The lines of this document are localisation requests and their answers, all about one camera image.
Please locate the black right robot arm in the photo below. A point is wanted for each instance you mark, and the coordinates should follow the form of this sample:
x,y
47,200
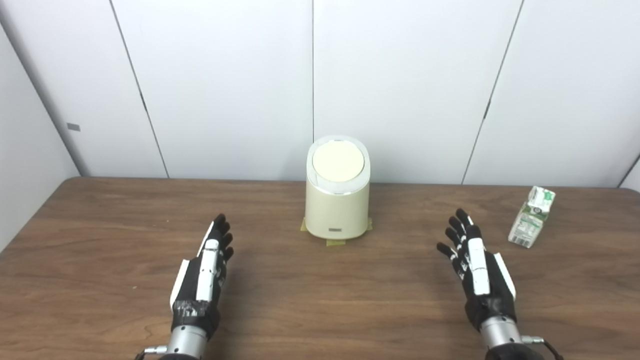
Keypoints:
x,y
500,335

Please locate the small grey wall label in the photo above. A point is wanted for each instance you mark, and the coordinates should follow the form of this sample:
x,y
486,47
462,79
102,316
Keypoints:
x,y
73,127

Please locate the round cream bin lid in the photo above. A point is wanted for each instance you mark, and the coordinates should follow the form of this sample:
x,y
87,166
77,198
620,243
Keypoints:
x,y
338,161

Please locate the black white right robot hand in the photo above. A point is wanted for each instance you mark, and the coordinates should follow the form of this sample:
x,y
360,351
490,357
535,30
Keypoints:
x,y
492,295

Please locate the cream-colored bin body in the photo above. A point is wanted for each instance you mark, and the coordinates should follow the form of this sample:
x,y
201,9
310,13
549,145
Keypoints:
x,y
337,210

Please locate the green white milk carton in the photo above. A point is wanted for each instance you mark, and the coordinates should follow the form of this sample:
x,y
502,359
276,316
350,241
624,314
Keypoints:
x,y
530,220

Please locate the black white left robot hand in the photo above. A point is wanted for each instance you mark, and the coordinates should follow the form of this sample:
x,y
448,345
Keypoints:
x,y
189,292

